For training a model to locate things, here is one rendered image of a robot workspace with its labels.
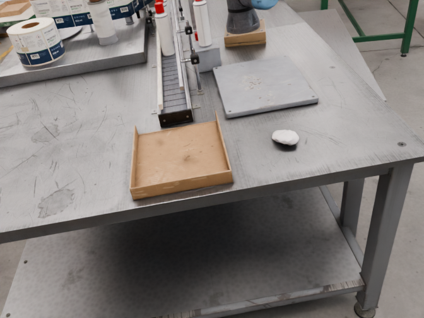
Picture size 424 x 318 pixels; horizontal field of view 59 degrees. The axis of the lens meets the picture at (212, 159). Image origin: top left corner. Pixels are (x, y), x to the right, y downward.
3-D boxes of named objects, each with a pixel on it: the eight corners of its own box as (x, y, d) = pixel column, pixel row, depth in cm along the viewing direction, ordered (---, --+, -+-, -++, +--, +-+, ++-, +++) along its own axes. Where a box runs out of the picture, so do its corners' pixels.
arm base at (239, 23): (226, 25, 177) (223, 3, 171) (258, 20, 175) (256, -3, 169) (227, 36, 164) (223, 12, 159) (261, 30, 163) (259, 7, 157)
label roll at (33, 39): (51, 65, 163) (37, 32, 154) (12, 67, 168) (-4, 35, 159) (73, 47, 178) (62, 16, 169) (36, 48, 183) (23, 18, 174)
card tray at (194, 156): (137, 135, 120) (134, 125, 118) (217, 121, 121) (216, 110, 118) (133, 200, 97) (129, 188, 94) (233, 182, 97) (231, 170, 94)
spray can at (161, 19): (163, 53, 158) (151, 2, 145) (175, 50, 158) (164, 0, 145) (163, 57, 154) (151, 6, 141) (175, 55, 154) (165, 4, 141)
